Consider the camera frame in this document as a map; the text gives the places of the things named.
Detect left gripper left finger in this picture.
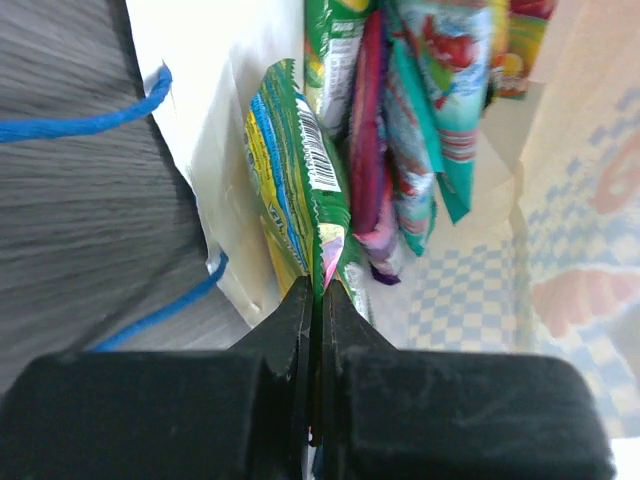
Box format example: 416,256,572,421
1,277,313,479

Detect teal mint candy packet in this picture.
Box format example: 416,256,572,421
388,1,492,223

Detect green yellow candy packet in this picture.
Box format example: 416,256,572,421
244,58,371,319

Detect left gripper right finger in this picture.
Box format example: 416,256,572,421
322,282,615,479

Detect checkered paper bag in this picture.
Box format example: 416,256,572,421
1,1,639,438

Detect orange fruit candy packet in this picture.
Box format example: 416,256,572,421
489,0,557,99

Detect green lime candy packet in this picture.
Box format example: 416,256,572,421
304,0,377,138

